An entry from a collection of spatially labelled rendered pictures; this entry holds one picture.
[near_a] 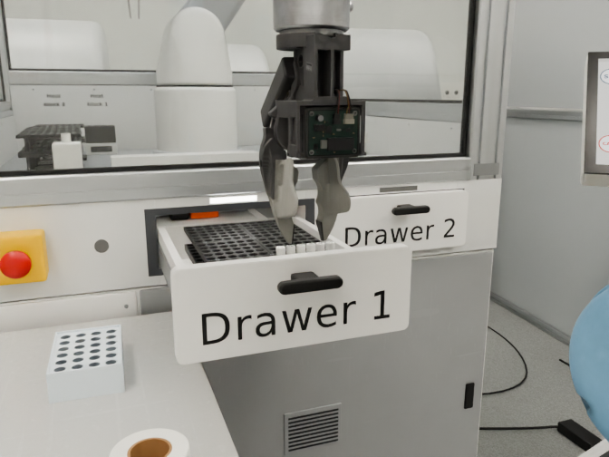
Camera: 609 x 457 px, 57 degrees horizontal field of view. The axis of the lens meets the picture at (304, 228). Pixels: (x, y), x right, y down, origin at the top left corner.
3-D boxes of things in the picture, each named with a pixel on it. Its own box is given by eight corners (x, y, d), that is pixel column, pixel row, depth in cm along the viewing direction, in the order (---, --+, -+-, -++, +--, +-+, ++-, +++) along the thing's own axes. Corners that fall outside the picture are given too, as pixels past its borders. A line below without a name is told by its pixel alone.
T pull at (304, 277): (343, 288, 62) (343, 277, 62) (279, 296, 60) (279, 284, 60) (331, 278, 66) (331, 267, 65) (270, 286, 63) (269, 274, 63)
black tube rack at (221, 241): (337, 296, 78) (337, 251, 76) (211, 312, 72) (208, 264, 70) (286, 254, 98) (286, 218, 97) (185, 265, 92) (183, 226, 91)
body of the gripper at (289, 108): (294, 165, 52) (293, 28, 49) (265, 156, 60) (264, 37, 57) (367, 161, 55) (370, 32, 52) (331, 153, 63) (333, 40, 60)
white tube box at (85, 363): (125, 392, 67) (122, 363, 67) (49, 403, 65) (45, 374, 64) (122, 349, 79) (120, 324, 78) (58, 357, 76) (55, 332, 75)
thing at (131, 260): (496, 247, 116) (502, 178, 113) (-80, 311, 82) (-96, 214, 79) (323, 182, 203) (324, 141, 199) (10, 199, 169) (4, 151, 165)
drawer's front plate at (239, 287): (409, 329, 71) (412, 246, 69) (177, 366, 62) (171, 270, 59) (401, 324, 73) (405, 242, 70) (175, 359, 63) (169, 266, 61)
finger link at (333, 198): (339, 251, 58) (328, 163, 55) (317, 238, 63) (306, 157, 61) (365, 244, 59) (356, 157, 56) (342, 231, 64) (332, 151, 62)
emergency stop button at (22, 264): (32, 278, 79) (29, 251, 78) (0, 281, 78) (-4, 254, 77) (33, 272, 82) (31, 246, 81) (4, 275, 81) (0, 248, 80)
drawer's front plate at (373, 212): (465, 245, 111) (468, 190, 108) (330, 259, 101) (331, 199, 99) (459, 243, 113) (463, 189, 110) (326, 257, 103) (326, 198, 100)
